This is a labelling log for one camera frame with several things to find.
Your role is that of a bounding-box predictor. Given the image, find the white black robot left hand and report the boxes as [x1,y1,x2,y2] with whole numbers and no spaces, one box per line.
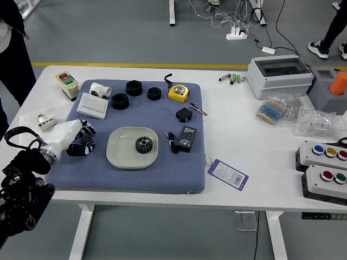
[44,118,97,158]

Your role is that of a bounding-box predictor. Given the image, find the big black gear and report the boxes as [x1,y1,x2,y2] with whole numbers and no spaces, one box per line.
[134,135,153,155]

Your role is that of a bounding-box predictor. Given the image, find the big black nut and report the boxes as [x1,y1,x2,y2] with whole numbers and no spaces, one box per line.
[126,80,143,96]
[111,93,130,110]

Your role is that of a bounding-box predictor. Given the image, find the small black nut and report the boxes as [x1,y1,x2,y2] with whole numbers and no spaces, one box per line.
[147,87,163,101]

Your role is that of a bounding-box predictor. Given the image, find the grey electrical distribution box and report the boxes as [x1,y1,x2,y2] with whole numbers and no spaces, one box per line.
[246,55,315,100]

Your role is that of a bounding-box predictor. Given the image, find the three-button control box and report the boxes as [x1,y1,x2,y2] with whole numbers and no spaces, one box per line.
[295,140,347,174]

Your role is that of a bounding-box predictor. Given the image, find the red-green button control box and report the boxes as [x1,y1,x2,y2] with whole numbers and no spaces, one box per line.
[301,164,347,206]

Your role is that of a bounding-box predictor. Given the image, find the white labelled plug adapter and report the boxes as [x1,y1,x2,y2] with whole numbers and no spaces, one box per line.
[36,113,56,133]

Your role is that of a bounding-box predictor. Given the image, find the white pipe tee fitting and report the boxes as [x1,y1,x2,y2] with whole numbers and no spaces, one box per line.
[89,82,112,99]

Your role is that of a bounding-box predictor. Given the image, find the cream square plate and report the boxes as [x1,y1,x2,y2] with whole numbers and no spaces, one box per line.
[106,126,159,170]

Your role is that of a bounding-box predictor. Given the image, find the person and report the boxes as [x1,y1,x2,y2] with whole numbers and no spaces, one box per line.
[0,0,37,143]
[307,0,347,60]

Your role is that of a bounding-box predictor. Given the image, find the blue-grey quilted mat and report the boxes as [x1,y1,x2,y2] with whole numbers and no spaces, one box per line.
[44,79,206,194]

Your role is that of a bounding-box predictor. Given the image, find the white table leg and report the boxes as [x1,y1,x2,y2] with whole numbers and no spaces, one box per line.
[68,203,95,260]
[265,211,288,260]

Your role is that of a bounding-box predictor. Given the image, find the yellow tape measure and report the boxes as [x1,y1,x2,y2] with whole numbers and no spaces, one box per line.
[163,73,190,103]

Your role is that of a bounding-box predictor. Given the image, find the white desk foot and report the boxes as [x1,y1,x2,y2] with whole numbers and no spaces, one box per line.
[20,0,41,21]

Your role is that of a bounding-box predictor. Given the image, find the white desk leg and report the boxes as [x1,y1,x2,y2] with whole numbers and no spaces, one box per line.
[249,0,268,27]
[169,0,176,27]

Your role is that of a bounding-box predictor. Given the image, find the purple label tag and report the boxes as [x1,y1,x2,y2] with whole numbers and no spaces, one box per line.
[207,159,249,192]

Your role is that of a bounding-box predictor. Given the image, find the white power strip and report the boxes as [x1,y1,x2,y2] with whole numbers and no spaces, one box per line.
[226,25,249,41]

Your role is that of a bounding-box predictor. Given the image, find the metal floor plate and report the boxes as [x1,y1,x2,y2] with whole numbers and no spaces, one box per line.
[234,211,258,231]

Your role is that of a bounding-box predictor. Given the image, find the bag of blue resistors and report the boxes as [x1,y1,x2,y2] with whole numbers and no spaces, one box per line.
[254,95,288,127]

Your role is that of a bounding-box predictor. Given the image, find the bag of metal screws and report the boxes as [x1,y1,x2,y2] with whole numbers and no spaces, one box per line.
[281,93,307,128]

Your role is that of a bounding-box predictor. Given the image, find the bubble wrap bag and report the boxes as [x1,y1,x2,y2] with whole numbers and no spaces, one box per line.
[294,105,345,140]

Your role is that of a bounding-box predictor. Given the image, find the grey block holder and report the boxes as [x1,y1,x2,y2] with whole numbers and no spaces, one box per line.
[307,67,347,116]

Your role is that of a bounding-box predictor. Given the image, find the black table control panel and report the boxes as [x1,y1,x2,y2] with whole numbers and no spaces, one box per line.
[301,212,347,222]

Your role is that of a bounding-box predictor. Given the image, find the orange cylinder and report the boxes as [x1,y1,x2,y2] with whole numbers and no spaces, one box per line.
[329,70,347,96]

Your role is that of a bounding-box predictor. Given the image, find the white wall switch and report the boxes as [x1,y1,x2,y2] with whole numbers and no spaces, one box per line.
[76,92,110,120]

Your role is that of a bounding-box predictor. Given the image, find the beige red-green switch box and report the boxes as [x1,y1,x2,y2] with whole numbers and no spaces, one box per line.
[55,71,80,102]

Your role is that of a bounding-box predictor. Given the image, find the black servo with wires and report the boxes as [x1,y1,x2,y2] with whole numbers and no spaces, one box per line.
[175,102,209,123]

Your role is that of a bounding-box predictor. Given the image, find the black digital meter with cable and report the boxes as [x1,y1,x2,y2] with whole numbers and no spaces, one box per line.
[164,126,198,155]

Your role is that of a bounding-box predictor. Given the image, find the white floor cables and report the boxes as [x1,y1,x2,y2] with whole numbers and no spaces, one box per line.
[188,0,252,29]

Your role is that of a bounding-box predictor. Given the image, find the black cable under table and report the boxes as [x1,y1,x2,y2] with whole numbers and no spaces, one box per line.
[252,211,260,260]

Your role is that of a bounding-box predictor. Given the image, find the coiled black floor cable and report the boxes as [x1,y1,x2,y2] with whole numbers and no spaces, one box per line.
[250,7,273,48]

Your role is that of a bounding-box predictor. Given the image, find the long black floor cable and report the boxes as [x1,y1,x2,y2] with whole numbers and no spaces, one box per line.
[275,0,310,67]

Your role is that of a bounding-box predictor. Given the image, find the black handled scissors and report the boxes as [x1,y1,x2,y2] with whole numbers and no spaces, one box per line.
[324,137,347,148]

